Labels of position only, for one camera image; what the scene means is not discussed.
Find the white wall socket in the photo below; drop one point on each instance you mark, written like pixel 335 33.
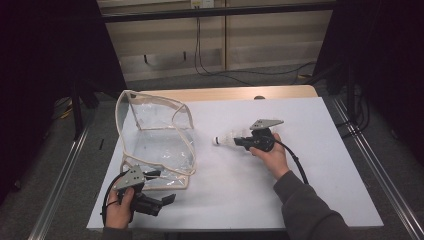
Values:
pixel 202 3

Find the black curtain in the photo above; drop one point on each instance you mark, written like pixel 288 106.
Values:
pixel 36 66
pixel 390 60

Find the person's right hand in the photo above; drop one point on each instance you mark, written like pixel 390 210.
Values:
pixel 275 160

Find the dark round table grommet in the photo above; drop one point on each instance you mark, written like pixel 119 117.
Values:
pixel 259 97

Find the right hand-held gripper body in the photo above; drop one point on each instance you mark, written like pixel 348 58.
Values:
pixel 263 141

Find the person's left hand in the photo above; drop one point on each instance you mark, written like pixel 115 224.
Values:
pixel 118 213

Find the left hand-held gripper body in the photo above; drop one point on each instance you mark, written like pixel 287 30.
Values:
pixel 133 178

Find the clear plastic bag beige trim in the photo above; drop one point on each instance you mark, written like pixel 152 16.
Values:
pixel 160 150

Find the beige wooden cabinet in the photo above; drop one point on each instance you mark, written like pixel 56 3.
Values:
pixel 273 43

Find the metal floor rail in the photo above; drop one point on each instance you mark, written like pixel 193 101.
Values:
pixel 376 170
pixel 60 186

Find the small black stick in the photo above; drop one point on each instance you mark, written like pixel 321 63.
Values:
pixel 101 144

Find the black metal stand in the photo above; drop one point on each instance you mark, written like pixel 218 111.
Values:
pixel 350 90
pixel 77 110

